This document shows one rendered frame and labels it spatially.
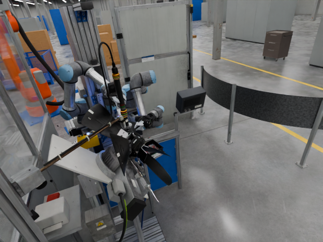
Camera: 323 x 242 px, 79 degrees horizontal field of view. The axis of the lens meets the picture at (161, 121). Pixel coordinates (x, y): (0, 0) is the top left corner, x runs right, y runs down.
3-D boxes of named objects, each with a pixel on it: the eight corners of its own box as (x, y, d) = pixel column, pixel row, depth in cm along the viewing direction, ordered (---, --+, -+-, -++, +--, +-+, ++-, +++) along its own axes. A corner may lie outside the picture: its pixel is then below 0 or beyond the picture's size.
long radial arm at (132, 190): (110, 175, 122) (121, 161, 121) (119, 178, 126) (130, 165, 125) (119, 213, 98) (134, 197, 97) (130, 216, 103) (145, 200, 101)
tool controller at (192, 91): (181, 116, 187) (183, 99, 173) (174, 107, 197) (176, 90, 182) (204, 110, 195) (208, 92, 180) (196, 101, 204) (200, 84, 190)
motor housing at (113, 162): (130, 185, 129) (142, 170, 127) (100, 173, 115) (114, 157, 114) (122, 163, 147) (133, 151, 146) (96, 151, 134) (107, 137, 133)
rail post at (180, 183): (179, 189, 239) (176, 137, 199) (178, 187, 242) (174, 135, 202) (182, 188, 240) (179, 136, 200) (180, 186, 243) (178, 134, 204)
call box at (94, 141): (80, 151, 162) (77, 141, 157) (80, 145, 170) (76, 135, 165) (100, 146, 167) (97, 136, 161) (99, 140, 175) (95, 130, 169)
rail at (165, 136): (90, 165, 175) (87, 158, 171) (89, 163, 178) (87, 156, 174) (179, 136, 200) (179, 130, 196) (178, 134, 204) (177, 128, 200)
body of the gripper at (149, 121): (148, 121, 148) (156, 114, 156) (139, 118, 151) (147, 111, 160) (148, 129, 152) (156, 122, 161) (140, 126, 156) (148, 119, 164)
